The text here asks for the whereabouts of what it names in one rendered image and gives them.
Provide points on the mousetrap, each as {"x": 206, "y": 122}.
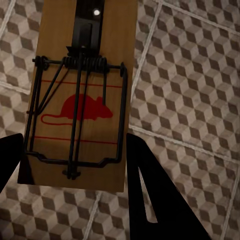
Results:
{"x": 80, "y": 98}

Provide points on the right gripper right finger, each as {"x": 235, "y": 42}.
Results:
{"x": 176, "y": 220}

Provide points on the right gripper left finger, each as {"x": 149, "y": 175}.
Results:
{"x": 10, "y": 156}

